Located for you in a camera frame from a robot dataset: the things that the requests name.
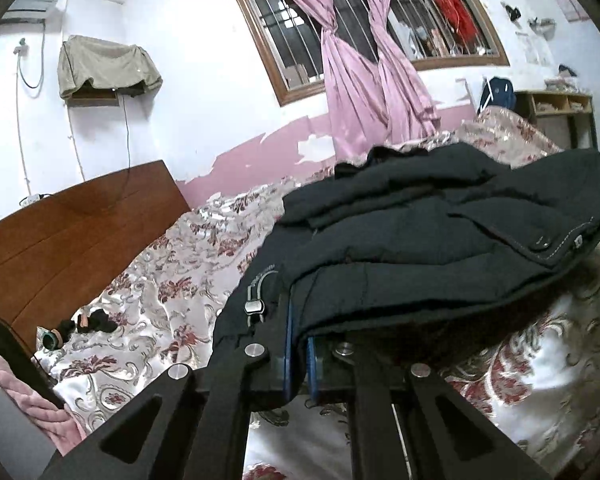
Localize black jacket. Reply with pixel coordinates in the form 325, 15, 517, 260
212, 142, 600, 411

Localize pink fleece blanket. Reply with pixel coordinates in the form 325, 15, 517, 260
0, 356, 86, 456

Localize black headphones on bed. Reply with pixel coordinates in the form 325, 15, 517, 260
42, 309, 118, 351

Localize floral satin bedspread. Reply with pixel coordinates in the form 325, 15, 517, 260
38, 107, 600, 479

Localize brown wooden headboard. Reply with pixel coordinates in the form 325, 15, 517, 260
0, 160, 188, 353

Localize right pink curtain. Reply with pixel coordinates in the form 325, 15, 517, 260
367, 0, 439, 144

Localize pink curtain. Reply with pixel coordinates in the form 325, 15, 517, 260
292, 0, 388, 160
367, 0, 439, 144

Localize left pink curtain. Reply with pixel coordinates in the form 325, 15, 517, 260
292, 0, 388, 160

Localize navy blue backpack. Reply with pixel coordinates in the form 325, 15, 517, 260
478, 77, 516, 113

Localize wooden shelf unit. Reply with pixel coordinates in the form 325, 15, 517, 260
515, 90, 598, 150

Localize wooden framed barred window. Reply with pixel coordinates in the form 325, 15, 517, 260
236, 0, 509, 105

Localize red hanging garment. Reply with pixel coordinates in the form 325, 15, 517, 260
434, 0, 478, 44

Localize white air conditioner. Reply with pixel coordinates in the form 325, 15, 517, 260
0, 0, 58, 25

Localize beige cloth covered wall shelf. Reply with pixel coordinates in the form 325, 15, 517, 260
57, 35, 163, 102

